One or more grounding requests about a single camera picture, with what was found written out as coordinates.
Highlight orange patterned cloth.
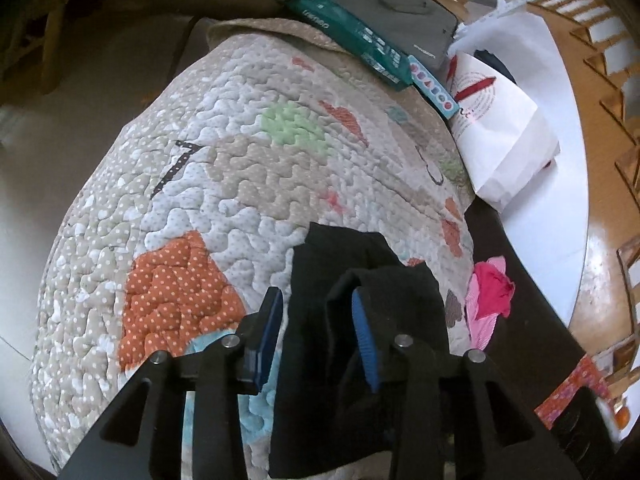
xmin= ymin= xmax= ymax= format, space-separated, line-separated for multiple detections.
xmin=536 ymin=354 xmax=614 ymax=431

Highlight wooden chair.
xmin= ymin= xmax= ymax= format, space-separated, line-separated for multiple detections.
xmin=0 ymin=0 xmax=77 ymax=96

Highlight blue box with coloured dots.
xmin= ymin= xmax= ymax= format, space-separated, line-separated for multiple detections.
xmin=407 ymin=55 xmax=461 ymax=121

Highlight black pants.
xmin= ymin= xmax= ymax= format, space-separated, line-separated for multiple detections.
xmin=269 ymin=222 xmax=452 ymax=480

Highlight dark grey pouch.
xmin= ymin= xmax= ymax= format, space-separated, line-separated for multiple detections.
xmin=332 ymin=0 xmax=459 ymax=74

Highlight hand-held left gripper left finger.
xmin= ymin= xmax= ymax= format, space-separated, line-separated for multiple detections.
xmin=57 ymin=287 xmax=285 ymax=480

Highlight quilted patchwork mat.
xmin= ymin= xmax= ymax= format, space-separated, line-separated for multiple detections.
xmin=30 ymin=17 xmax=477 ymax=480

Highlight green cardboard box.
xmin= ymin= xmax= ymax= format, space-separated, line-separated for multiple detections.
xmin=286 ymin=0 xmax=414 ymax=92

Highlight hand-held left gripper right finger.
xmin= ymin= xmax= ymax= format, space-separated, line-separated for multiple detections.
xmin=351 ymin=287 xmax=584 ymax=480

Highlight wooden rack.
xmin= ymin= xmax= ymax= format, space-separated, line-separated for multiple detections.
xmin=527 ymin=0 xmax=640 ymax=187

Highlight white paper bag red print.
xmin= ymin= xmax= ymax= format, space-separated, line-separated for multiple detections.
xmin=446 ymin=50 xmax=561 ymax=212

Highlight white round table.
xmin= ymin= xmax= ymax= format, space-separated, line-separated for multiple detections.
xmin=447 ymin=0 xmax=589 ymax=327

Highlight pink cloth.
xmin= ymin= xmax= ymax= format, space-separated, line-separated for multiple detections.
xmin=464 ymin=255 xmax=517 ymax=352

